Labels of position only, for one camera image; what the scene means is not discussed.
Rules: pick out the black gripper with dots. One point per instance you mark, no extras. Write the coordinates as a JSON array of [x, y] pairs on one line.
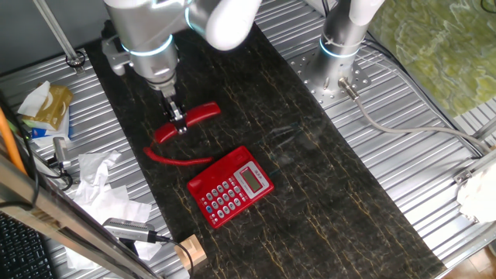
[[170, 102]]

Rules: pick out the red telephone handset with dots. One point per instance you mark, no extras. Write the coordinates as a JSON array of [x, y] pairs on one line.
[[205, 112]]

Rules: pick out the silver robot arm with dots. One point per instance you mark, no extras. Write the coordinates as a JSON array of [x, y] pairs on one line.
[[147, 31]]

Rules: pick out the red telephone base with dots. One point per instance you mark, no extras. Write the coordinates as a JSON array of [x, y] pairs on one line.
[[209, 178]]

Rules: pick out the white crumpled tissue paper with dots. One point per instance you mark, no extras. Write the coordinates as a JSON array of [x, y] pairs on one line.
[[95, 170]]

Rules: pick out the white flat tissue paper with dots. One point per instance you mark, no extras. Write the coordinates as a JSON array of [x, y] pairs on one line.
[[116, 209]]

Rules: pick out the yellow tissue box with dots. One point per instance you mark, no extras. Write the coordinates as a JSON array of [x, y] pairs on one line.
[[54, 106]]

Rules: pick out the blue white tissue pack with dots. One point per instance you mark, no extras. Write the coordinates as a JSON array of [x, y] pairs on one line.
[[50, 135]]

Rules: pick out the wooden block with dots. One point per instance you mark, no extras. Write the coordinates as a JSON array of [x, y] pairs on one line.
[[197, 248]]

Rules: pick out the silver robot mounting plate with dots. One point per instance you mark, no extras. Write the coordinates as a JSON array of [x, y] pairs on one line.
[[315, 97]]

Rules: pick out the white tissue sheet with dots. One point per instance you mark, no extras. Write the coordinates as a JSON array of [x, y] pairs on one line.
[[35, 98]]

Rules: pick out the black marble pattern mat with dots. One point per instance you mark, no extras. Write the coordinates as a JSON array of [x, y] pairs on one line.
[[310, 174]]

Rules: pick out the orange tube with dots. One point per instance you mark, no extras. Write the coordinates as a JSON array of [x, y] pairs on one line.
[[9, 139]]

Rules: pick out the black keyboard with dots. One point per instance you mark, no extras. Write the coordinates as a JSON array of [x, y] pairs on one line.
[[19, 252]]

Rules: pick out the green marbled sheet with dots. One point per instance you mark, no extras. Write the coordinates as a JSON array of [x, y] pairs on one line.
[[445, 46]]

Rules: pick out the white crumpled cloth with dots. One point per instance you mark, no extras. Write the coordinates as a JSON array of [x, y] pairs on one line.
[[478, 193]]

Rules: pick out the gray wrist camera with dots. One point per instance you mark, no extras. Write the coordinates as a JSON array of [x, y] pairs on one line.
[[116, 58]]

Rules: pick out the small silver camera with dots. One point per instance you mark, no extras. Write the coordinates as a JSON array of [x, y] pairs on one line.
[[61, 151]]

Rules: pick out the silver ribbed camera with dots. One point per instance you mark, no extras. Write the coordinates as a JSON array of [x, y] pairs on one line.
[[128, 230]]

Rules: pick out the aluminium camera pole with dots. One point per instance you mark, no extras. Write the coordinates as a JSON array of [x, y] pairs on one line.
[[61, 36]]

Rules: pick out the metal frame beam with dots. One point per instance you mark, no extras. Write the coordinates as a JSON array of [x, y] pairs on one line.
[[58, 221]]

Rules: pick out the aluminium frame bracket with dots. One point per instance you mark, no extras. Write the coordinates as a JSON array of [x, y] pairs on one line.
[[465, 176]]

